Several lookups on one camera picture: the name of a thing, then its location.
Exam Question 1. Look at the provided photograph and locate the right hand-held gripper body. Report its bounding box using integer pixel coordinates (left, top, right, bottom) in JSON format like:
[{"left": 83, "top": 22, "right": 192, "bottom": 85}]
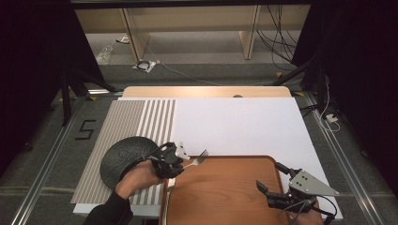
[{"left": 267, "top": 169, "right": 341, "bottom": 215}]

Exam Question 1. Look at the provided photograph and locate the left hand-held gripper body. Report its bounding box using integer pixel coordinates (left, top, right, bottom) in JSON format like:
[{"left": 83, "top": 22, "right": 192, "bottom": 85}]
[{"left": 149, "top": 142, "right": 191, "bottom": 180}]

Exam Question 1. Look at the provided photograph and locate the silver fork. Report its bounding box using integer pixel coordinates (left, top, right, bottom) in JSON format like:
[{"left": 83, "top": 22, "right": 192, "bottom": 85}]
[{"left": 183, "top": 148, "right": 209, "bottom": 170}]

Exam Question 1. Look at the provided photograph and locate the brown wooden tray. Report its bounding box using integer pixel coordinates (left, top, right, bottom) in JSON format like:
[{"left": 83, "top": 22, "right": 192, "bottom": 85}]
[{"left": 159, "top": 155, "right": 291, "bottom": 225}]

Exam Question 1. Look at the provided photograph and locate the black round plate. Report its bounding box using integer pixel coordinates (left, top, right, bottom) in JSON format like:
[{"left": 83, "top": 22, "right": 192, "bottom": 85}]
[{"left": 99, "top": 136, "right": 161, "bottom": 190}]

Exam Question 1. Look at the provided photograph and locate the person's right hand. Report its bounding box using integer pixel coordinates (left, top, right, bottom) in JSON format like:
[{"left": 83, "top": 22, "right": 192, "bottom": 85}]
[{"left": 293, "top": 202, "right": 326, "bottom": 225}]

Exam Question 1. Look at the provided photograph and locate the grey striped placemat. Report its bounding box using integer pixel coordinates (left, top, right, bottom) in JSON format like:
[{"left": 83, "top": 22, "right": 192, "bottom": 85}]
[{"left": 69, "top": 98, "right": 177, "bottom": 206}]

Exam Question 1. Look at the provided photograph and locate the white board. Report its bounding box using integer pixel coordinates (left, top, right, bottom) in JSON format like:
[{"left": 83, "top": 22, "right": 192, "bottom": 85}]
[{"left": 72, "top": 96, "right": 344, "bottom": 220}]

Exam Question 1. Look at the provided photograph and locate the black metal stand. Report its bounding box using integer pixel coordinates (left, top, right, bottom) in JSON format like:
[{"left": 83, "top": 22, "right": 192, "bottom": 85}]
[
  {"left": 271, "top": 55, "right": 329, "bottom": 114},
  {"left": 59, "top": 66, "right": 117, "bottom": 127}
]

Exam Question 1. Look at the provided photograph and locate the clear bag with black item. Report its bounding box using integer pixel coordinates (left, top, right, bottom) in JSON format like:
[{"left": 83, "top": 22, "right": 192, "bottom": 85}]
[{"left": 132, "top": 59, "right": 157, "bottom": 74}]

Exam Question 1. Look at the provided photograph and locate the crumpled clear plastic wrap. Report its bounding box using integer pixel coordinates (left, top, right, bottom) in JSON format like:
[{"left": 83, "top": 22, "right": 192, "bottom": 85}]
[{"left": 95, "top": 44, "right": 114, "bottom": 66}]

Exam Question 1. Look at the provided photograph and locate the dark curtain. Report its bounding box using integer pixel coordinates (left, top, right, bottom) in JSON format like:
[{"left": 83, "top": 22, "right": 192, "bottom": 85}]
[
  {"left": 0, "top": 0, "right": 106, "bottom": 177},
  {"left": 290, "top": 0, "right": 398, "bottom": 200}
]

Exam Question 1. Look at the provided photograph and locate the light wooden shelf unit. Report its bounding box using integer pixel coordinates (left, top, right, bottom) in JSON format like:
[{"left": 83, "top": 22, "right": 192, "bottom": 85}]
[{"left": 74, "top": 4, "right": 312, "bottom": 62}]

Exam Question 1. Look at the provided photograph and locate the left hand-held gripper cable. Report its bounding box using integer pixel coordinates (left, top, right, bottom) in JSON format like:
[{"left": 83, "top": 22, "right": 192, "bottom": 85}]
[{"left": 119, "top": 142, "right": 169, "bottom": 181}]

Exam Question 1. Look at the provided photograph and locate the hand-held gripper cable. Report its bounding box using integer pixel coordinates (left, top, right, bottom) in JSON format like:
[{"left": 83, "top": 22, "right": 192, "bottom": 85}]
[
  {"left": 119, "top": 142, "right": 169, "bottom": 181},
  {"left": 277, "top": 194, "right": 340, "bottom": 225}
]

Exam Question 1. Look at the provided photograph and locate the right hand-held gripper cable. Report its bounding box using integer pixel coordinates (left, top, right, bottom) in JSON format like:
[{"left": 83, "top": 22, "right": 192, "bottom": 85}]
[{"left": 277, "top": 194, "right": 340, "bottom": 225}]

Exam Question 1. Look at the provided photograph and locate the metal floor rail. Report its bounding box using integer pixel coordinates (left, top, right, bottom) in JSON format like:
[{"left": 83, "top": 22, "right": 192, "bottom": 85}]
[
  {"left": 9, "top": 90, "right": 87, "bottom": 225},
  {"left": 303, "top": 91, "right": 385, "bottom": 225}
]

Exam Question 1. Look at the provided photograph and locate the white adapter cable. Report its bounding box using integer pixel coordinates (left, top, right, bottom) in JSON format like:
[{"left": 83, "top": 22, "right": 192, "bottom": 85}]
[{"left": 318, "top": 74, "right": 343, "bottom": 133}]

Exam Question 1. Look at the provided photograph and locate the thin white floor cable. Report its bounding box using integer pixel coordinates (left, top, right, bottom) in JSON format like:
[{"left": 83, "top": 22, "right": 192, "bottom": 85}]
[{"left": 143, "top": 41, "right": 278, "bottom": 87}]

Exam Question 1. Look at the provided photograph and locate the bundle of black cables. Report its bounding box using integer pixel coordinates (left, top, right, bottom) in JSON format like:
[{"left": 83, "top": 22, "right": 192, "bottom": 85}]
[{"left": 255, "top": 4, "right": 302, "bottom": 72}]

